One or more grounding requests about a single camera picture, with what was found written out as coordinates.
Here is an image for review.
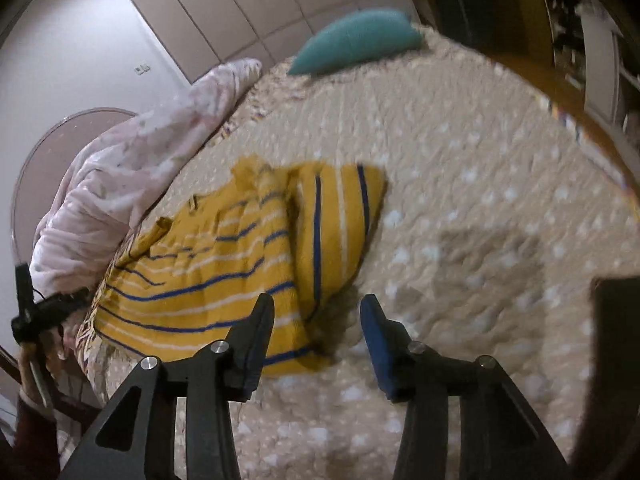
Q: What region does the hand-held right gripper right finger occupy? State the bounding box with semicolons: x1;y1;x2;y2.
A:
360;294;577;480

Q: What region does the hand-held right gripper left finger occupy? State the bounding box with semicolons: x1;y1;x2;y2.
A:
59;293;276;480

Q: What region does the yellow striped sweater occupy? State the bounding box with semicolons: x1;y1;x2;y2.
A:
92;156;389;378

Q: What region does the person's left hand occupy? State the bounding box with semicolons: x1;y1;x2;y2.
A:
19;329;69;409

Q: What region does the brown wooden chair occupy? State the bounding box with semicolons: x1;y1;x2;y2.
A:
0;349;103;433

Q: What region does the beige dotted bed quilt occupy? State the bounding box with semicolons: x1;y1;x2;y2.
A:
75;24;640;480

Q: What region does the pink floral duvet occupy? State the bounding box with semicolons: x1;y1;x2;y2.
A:
29;58;264;302

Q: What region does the teal pillow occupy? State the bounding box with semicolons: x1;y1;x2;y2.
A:
287;8;424;77

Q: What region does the beige wardrobe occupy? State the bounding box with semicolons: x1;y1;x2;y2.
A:
102;0;426;86

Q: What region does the cluttered white shelf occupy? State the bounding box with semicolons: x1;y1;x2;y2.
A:
532;0;640;136

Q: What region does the wooden bed frame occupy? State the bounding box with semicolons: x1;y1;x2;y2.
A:
400;0;640;196

